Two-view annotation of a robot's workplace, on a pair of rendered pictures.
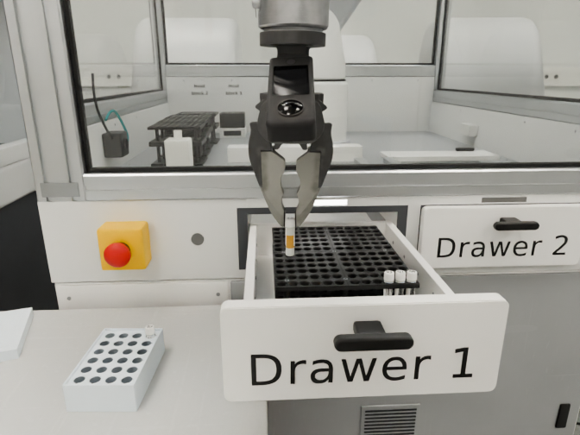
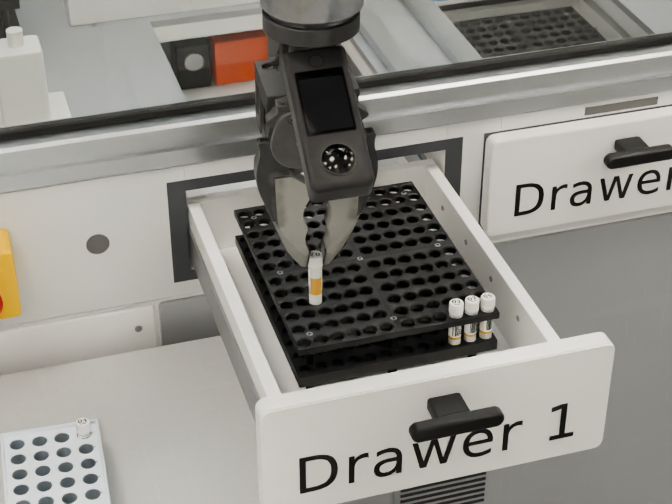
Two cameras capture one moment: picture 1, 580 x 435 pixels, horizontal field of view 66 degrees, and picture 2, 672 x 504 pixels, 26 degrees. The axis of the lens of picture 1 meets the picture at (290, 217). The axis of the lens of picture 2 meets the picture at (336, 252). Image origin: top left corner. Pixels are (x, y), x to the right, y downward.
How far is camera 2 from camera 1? 0.68 m
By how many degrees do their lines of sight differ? 21
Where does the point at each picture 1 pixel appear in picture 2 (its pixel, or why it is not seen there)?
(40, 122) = not seen: outside the picture
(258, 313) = (309, 410)
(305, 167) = not seen: hidden behind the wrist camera
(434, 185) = (506, 101)
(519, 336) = (651, 313)
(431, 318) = (522, 379)
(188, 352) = (141, 447)
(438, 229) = (514, 171)
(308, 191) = (343, 220)
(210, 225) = (119, 218)
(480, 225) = (583, 156)
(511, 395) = (641, 407)
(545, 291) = not seen: outside the picture
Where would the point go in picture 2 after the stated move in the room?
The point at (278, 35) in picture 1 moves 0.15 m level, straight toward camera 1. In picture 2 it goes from (301, 37) to (359, 139)
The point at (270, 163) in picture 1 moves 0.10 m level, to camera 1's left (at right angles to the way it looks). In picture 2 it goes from (289, 192) to (157, 209)
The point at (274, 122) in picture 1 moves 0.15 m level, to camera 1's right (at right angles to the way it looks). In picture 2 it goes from (322, 186) to (526, 160)
